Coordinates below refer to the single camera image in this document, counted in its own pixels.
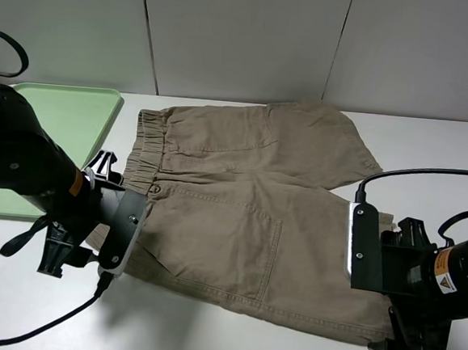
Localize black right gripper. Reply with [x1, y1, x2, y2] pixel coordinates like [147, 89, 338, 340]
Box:
[375, 217, 461, 350]

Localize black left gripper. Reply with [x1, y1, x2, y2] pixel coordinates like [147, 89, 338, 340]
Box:
[37, 150, 125, 278]

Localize khaki shorts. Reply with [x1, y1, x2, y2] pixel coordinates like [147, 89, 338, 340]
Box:
[79, 84, 412, 350]

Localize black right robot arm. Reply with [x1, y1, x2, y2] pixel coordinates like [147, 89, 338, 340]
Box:
[369, 219, 468, 350]

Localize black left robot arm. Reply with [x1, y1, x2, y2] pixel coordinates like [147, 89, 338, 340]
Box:
[0, 84, 124, 277]

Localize green plastic tray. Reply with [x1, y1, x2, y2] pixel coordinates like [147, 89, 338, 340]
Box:
[0, 82, 123, 220]

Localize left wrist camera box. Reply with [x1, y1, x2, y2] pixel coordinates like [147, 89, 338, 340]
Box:
[98, 188, 148, 278]

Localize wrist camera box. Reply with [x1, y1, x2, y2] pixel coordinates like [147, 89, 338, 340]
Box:
[344, 202, 383, 293]
[98, 188, 148, 278]

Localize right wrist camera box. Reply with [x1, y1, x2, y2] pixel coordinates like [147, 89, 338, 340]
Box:
[344, 202, 383, 293]

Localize black left camera cable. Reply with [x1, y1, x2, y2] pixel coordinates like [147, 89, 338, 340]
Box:
[0, 264, 112, 350]

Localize black camera cable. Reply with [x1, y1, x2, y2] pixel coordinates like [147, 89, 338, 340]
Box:
[0, 264, 112, 350]
[354, 162, 468, 212]

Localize black right camera cable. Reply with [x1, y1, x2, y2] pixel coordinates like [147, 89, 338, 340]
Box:
[354, 162, 468, 212]

